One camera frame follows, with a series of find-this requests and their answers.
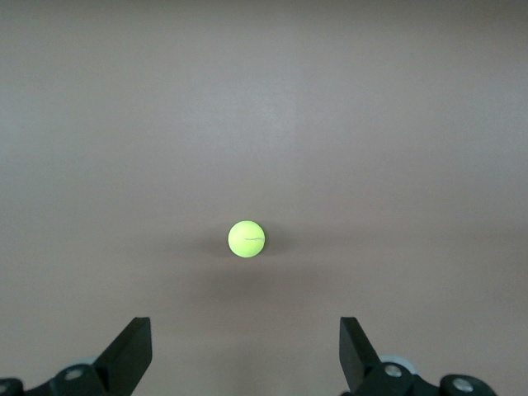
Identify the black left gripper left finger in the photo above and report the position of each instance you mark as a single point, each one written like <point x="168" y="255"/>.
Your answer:
<point x="123" y="354"/>

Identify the yellow-green tennis ball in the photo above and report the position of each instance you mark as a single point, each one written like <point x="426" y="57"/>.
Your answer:
<point x="246" y="239"/>

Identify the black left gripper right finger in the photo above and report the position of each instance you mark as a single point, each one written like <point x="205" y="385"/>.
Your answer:
<point x="363" y="363"/>

